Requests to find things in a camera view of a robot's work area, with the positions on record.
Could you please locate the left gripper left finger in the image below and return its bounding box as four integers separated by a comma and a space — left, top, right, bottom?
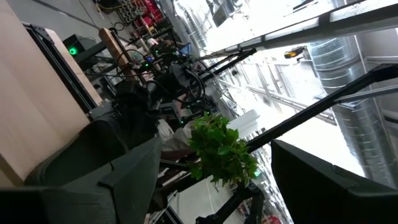
0, 136, 162, 224

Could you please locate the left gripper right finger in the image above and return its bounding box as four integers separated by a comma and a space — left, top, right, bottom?
270, 139, 398, 224

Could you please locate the black rubber slide sandal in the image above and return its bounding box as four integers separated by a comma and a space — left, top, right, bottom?
24, 113, 162, 188

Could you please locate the person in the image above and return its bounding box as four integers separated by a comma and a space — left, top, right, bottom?
157, 118, 200, 161

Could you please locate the green leafy plant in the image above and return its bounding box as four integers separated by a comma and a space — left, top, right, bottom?
186, 112, 259, 187

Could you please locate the yellow overhead device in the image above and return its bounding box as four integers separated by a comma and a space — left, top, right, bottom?
284, 45, 307, 59

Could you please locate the wooden beam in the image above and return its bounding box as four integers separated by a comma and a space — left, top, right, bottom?
98, 27, 139, 82

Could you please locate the black box with green light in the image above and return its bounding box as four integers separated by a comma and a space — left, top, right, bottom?
62, 34, 90, 57

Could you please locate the blue-lit monitor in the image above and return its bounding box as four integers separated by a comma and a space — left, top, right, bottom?
178, 42, 193, 57

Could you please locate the red storage shelving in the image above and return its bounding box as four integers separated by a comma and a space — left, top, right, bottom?
116, 0, 165, 32

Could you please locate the silver ventilation duct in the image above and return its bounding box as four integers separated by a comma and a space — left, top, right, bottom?
307, 35, 398, 189

